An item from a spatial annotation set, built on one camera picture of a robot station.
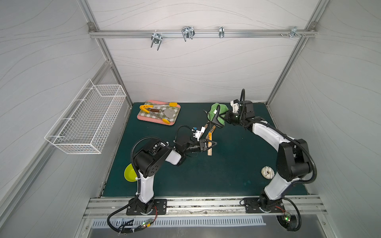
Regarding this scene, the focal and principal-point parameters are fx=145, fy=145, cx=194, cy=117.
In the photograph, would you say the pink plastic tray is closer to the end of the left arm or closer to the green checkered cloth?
the green checkered cloth

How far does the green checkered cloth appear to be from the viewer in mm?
1130

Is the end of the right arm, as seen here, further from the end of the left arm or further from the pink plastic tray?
the pink plastic tray
